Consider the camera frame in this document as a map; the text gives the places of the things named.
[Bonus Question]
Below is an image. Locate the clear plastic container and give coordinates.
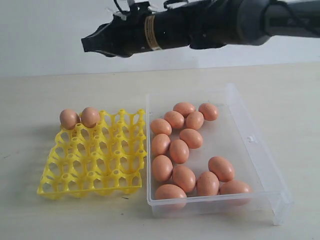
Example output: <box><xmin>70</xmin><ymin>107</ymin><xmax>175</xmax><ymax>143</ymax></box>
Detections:
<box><xmin>146</xmin><ymin>83</ymin><xmax>293</xmax><ymax>226</ymax></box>

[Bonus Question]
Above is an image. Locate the black cable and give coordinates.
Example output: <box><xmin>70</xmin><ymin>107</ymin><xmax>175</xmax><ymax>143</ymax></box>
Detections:
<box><xmin>112</xmin><ymin>0</ymin><xmax>161</xmax><ymax>20</ymax></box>

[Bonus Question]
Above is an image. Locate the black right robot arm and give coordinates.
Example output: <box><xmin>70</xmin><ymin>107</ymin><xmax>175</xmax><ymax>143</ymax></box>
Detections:
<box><xmin>81</xmin><ymin>0</ymin><xmax>320</xmax><ymax>58</ymax></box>

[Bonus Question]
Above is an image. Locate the brown egg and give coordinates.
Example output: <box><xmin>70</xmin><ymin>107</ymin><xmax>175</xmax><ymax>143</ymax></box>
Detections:
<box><xmin>196</xmin><ymin>171</ymin><xmax>220</xmax><ymax>196</ymax></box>
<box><xmin>150</xmin><ymin>118</ymin><xmax>172</xmax><ymax>136</ymax></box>
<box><xmin>151</xmin><ymin>133</ymin><xmax>171</xmax><ymax>156</ymax></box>
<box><xmin>169</xmin><ymin>139</ymin><xmax>190</xmax><ymax>164</ymax></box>
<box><xmin>151</xmin><ymin>155</ymin><xmax>173</xmax><ymax>182</ymax></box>
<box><xmin>208</xmin><ymin>156</ymin><xmax>235</xmax><ymax>183</ymax></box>
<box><xmin>59</xmin><ymin>109</ymin><xmax>80</xmax><ymax>130</ymax></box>
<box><xmin>173</xmin><ymin>102</ymin><xmax>196</xmax><ymax>118</ymax></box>
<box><xmin>155</xmin><ymin>184</ymin><xmax>187</xmax><ymax>210</ymax></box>
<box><xmin>179</xmin><ymin>128</ymin><xmax>203</xmax><ymax>149</ymax></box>
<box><xmin>219</xmin><ymin>180</ymin><xmax>252</xmax><ymax>206</ymax></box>
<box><xmin>198</xmin><ymin>102</ymin><xmax>219</xmax><ymax>121</ymax></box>
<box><xmin>164</xmin><ymin>110</ymin><xmax>185</xmax><ymax>129</ymax></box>
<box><xmin>185</xmin><ymin>111</ymin><xmax>204</xmax><ymax>130</ymax></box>
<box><xmin>172</xmin><ymin>165</ymin><xmax>197</xmax><ymax>193</ymax></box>
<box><xmin>81</xmin><ymin>107</ymin><xmax>100</xmax><ymax>128</ymax></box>

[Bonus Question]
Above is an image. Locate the yellow plastic egg tray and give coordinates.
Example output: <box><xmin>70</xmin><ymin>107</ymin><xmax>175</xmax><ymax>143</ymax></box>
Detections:
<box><xmin>36</xmin><ymin>109</ymin><xmax>147</xmax><ymax>200</ymax></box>

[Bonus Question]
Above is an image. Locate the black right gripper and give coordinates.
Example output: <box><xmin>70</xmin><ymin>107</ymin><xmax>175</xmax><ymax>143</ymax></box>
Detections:
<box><xmin>81</xmin><ymin>0</ymin><xmax>224</xmax><ymax>58</ymax></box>

